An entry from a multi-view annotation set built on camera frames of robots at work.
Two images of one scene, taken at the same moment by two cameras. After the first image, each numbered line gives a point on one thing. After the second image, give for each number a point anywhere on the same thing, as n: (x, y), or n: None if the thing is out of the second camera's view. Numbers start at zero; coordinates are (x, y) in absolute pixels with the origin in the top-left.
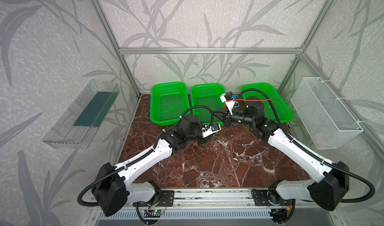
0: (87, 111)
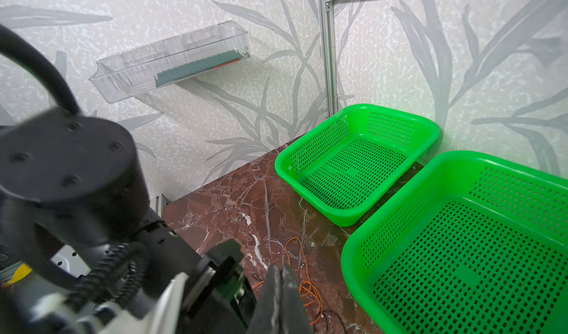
0: (151, 63)
